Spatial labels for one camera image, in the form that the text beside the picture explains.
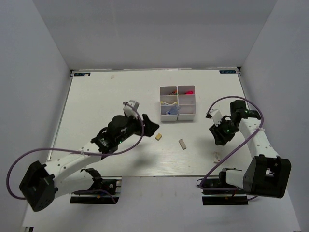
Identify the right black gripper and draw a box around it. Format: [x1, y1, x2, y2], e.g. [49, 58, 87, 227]
[210, 117, 240, 146]

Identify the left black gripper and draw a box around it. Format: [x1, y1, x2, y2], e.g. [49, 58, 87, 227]
[116, 113, 159, 144]

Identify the clear blue spray bottle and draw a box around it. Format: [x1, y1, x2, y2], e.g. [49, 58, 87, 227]
[165, 104, 181, 115]

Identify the long white yellow marker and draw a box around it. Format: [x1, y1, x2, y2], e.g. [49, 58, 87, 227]
[160, 101, 178, 106]

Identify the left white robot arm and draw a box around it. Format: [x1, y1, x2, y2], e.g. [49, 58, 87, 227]
[19, 114, 159, 212]

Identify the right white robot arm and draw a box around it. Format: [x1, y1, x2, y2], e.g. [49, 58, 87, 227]
[206, 97, 292, 198]

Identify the yellow eraser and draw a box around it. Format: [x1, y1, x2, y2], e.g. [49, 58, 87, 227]
[155, 133, 162, 141]

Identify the left white compartment organizer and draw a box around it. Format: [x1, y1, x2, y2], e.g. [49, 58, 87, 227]
[159, 86, 178, 122]

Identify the white compartment organizer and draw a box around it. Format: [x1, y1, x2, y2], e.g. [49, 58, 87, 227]
[159, 86, 178, 122]
[178, 85, 196, 121]

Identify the grey white eraser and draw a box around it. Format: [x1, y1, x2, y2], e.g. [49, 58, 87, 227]
[179, 139, 187, 150]

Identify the right white compartment organizer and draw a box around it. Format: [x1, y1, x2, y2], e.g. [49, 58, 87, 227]
[178, 85, 196, 121]

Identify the right corner label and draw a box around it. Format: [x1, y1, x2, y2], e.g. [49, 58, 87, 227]
[219, 70, 237, 74]

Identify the corner label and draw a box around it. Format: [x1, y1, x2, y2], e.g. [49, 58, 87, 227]
[74, 72, 91, 77]
[219, 70, 237, 74]

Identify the left corner label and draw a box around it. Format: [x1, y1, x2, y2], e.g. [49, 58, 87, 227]
[74, 72, 91, 77]

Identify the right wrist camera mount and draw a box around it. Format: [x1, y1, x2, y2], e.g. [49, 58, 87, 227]
[206, 109, 223, 126]

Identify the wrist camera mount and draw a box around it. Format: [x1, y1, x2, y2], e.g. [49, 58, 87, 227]
[206, 109, 223, 126]
[123, 100, 139, 118]

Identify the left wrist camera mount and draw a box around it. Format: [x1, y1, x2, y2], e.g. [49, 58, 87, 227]
[123, 100, 139, 118]

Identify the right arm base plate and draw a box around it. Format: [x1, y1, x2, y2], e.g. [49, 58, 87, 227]
[202, 179, 248, 206]

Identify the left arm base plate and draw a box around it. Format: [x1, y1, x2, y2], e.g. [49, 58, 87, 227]
[70, 177, 122, 205]

